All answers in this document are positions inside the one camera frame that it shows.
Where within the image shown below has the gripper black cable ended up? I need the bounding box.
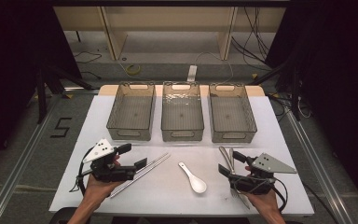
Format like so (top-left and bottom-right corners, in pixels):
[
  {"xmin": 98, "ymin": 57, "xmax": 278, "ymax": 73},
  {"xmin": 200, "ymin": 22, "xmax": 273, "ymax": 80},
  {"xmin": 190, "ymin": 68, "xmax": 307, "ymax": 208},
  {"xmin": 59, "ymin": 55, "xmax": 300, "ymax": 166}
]
[
  {"xmin": 271, "ymin": 176, "xmax": 289, "ymax": 215},
  {"xmin": 69, "ymin": 146, "xmax": 95, "ymax": 198}
]

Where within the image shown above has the person's right hand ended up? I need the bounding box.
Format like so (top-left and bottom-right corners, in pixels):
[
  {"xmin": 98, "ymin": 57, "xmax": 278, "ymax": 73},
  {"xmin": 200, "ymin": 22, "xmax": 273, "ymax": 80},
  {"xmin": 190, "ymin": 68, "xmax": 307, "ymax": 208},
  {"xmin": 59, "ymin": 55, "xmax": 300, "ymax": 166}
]
[{"xmin": 244, "ymin": 165, "xmax": 282, "ymax": 217}]

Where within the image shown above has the person's left hand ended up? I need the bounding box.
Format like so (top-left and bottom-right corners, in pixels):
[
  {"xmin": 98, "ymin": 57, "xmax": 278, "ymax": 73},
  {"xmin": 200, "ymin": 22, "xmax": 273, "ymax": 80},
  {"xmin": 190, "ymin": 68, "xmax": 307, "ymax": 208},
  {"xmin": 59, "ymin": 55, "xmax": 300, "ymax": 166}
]
[{"xmin": 83, "ymin": 155, "xmax": 125, "ymax": 204}]

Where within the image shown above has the white floor cable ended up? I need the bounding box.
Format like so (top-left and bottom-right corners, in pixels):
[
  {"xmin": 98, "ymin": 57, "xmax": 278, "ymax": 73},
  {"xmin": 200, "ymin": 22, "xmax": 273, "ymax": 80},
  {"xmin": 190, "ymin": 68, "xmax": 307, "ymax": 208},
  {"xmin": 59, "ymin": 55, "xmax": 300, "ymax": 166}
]
[{"xmin": 195, "ymin": 50, "xmax": 235, "ymax": 86}]

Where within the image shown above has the clear grey plastic bin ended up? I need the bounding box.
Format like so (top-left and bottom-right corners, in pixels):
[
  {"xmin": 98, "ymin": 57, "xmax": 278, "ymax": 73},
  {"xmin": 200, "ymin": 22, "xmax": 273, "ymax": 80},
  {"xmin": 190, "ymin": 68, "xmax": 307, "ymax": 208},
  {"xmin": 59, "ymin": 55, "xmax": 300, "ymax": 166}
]
[
  {"xmin": 160, "ymin": 80, "xmax": 205, "ymax": 143},
  {"xmin": 208, "ymin": 82, "xmax": 258, "ymax": 144},
  {"xmin": 105, "ymin": 81, "xmax": 157, "ymax": 142}
]

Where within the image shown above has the black metal stand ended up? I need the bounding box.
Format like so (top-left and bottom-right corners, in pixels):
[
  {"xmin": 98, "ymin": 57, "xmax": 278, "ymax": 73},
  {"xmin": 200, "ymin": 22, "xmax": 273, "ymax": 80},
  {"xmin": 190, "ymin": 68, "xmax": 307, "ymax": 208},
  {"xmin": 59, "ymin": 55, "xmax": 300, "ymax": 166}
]
[
  {"xmin": 35, "ymin": 62, "xmax": 95, "ymax": 125},
  {"xmin": 248, "ymin": 55, "xmax": 303, "ymax": 122}
]

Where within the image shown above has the beige wooden shelf unit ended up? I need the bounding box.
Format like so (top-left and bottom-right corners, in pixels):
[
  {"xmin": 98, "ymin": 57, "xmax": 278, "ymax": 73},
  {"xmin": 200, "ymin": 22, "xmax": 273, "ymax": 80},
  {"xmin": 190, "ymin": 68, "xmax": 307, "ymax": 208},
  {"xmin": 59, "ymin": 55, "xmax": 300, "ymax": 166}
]
[{"xmin": 53, "ymin": 6, "xmax": 287, "ymax": 62}]

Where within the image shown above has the metal knife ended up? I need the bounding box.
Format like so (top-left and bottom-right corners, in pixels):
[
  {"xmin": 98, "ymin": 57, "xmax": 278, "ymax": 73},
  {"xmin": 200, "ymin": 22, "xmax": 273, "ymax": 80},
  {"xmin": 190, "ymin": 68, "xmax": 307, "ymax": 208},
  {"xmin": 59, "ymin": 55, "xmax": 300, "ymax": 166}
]
[{"xmin": 218, "ymin": 146, "xmax": 252, "ymax": 210}]

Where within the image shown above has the yellow tape roll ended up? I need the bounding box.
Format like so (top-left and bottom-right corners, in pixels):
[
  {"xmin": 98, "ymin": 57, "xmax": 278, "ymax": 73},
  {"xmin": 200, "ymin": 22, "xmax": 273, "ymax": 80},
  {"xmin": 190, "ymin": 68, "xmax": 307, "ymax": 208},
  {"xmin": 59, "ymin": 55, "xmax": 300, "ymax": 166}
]
[{"xmin": 126, "ymin": 63, "xmax": 143, "ymax": 77}]

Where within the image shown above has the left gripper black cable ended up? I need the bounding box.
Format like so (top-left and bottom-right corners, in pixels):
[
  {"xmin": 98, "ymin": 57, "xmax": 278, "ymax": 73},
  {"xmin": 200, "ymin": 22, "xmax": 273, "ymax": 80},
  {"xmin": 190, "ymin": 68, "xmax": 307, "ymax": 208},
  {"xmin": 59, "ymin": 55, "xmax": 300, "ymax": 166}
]
[{"xmin": 69, "ymin": 146, "xmax": 95, "ymax": 198}]

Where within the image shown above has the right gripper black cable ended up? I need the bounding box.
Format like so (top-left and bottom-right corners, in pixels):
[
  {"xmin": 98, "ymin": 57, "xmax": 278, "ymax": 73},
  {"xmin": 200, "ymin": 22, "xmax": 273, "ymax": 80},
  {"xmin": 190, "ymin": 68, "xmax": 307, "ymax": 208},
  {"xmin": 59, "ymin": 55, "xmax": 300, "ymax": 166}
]
[{"xmin": 271, "ymin": 176, "xmax": 289, "ymax": 215}]

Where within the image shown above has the thin black floor cable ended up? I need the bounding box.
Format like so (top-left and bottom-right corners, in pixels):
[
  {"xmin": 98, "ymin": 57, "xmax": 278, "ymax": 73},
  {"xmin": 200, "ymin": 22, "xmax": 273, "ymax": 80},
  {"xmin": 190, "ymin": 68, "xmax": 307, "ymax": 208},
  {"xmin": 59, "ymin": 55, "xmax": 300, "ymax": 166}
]
[{"xmin": 74, "ymin": 50, "xmax": 103, "ymax": 81}]

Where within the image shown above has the white ceramic spoon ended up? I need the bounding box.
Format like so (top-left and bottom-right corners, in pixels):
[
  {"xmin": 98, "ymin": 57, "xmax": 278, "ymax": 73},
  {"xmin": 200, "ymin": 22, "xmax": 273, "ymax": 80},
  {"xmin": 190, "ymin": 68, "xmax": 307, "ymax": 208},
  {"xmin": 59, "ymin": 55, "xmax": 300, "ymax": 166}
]
[{"xmin": 178, "ymin": 161, "xmax": 208, "ymax": 195}]

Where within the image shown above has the metal fork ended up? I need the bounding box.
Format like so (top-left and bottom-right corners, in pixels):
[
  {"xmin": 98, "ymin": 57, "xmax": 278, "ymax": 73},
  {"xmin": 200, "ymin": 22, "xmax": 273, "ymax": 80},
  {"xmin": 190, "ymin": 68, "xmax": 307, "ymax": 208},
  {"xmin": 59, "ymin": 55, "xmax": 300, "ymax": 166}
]
[{"xmin": 228, "ymin": 147, "xmax": 241, "ymax": 200}]

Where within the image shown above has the white table mat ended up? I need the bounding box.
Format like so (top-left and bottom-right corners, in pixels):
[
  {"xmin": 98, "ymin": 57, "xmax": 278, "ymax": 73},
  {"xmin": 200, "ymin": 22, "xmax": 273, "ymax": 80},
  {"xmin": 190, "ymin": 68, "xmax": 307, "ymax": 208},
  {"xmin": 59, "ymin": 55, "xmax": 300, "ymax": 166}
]
[{"xmin": 48, "ymin": 94, "xmax": 315, "ymax": 217}]

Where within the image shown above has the aluminium floor rail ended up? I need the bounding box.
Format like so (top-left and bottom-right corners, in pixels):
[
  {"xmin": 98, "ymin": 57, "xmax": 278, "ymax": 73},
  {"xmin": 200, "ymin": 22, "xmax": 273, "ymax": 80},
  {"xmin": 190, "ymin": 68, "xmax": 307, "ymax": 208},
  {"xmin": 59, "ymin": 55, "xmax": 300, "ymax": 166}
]
[
  {"xmin": 283, "ymin": 108, "xmax": 355, "ymax": 224},
  {"xmin": 0, "ymin": 92, "xmax": 61, "ymax": 224}
]

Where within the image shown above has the white power strip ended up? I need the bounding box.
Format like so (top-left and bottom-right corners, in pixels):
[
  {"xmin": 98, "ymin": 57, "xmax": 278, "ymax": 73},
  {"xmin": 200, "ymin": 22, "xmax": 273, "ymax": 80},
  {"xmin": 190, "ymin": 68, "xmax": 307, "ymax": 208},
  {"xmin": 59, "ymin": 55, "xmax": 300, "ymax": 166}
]
[{"xmin": 186, "ymin": 64, "xmax": 199, "ymax": 83}]

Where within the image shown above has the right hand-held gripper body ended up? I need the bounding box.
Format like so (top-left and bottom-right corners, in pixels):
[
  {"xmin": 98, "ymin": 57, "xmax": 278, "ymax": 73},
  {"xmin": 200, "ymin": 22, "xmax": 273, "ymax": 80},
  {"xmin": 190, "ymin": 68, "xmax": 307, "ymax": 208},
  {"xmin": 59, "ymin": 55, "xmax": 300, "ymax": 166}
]
[{"xmin": 228, "ymin": 152, "xmax": 298, "ymax": 196}]

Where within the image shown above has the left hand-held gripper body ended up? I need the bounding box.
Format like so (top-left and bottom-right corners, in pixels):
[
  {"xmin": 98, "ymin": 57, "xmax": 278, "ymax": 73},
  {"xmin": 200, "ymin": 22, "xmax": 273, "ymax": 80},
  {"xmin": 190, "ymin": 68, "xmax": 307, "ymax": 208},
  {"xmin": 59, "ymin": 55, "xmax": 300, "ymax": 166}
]
[{"xmin": 83, "ymin": 138, "xmax": 137, "ymax": 183}]

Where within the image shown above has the bundle of black cables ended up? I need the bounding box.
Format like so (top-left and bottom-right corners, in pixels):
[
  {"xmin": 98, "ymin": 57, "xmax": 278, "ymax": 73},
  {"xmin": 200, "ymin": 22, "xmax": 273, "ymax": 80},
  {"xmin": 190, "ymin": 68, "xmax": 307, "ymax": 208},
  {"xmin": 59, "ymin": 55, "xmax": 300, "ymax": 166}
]
[{"xmin": 230, "ymin": 6, "xmax": 272, "ymax": 72}]

